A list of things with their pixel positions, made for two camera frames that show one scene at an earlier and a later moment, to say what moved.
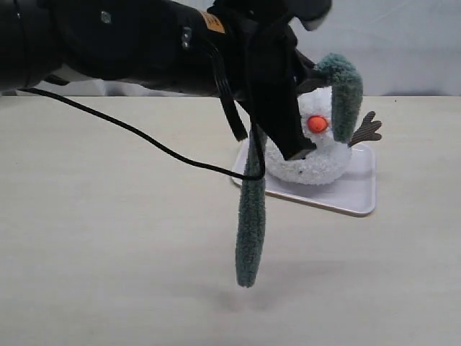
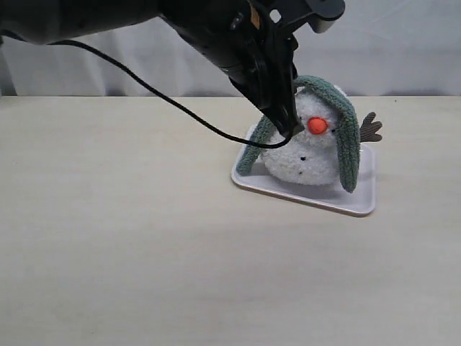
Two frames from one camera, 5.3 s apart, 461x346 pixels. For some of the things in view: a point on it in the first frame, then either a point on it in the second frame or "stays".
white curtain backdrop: [401, 47] stays
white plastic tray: [354, 193] stays
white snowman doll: [330, 158] stays
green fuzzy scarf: [344, 78] → [346, 124]
